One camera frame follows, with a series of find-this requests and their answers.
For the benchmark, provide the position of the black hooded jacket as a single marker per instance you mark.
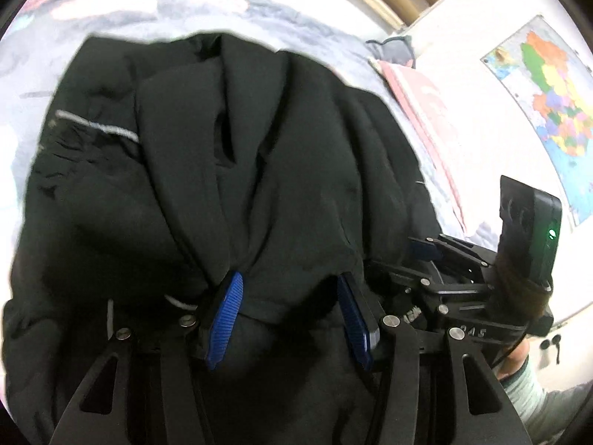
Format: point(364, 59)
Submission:
point(208, 185)

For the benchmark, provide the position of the grey pillow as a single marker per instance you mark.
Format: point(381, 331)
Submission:
point(394, 48)

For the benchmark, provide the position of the wall socket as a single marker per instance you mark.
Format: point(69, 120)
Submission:
point(551, 346)

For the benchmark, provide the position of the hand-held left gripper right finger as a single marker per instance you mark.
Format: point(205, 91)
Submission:
point(354, 322)

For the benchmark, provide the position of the colourful wall map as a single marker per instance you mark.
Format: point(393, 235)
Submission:
point(551, 102)

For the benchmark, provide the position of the grey floral blanket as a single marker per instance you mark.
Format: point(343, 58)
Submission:
point(139, 9)

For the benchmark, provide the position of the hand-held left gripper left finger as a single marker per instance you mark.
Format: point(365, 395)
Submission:
point(226, 317)

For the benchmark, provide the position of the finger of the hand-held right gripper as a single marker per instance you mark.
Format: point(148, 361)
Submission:
point(444, 248)
point(407, 276)

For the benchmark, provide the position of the pink elephant pillow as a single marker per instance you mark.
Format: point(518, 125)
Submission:
point(431, 116)

